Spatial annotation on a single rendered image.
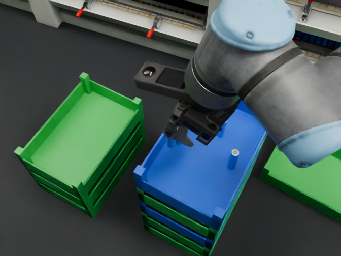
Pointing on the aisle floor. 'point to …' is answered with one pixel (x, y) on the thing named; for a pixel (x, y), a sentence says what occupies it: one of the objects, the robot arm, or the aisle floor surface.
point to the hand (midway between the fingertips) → (170, 128)
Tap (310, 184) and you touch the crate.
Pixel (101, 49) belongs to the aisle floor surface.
